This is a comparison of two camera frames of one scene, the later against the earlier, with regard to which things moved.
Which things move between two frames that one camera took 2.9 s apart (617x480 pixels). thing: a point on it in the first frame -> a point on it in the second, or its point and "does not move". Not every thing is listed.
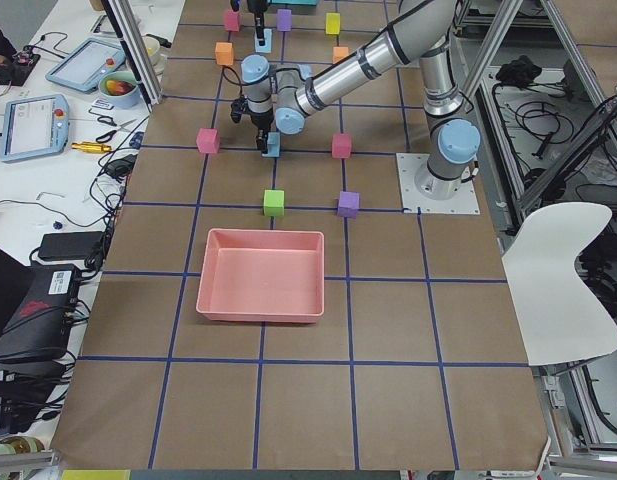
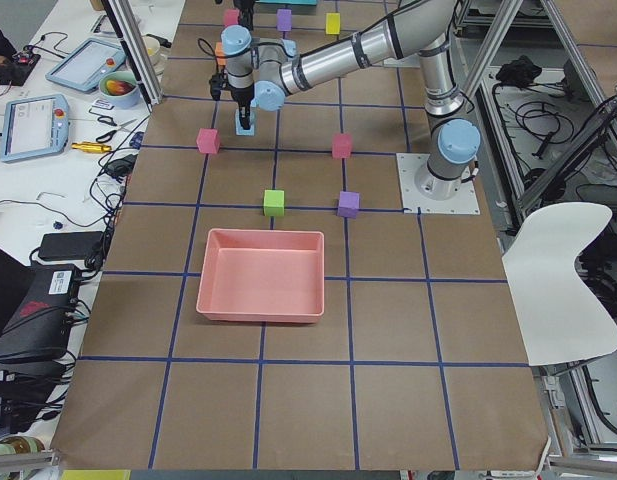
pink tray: x=262 y=276 does not move
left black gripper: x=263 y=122 -> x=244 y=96
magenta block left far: x=208 y=140 does not move
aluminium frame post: x=137 y=51 does not move
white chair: x=559 y=317 does not move
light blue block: x=273 y=145 -> x=240 y=131
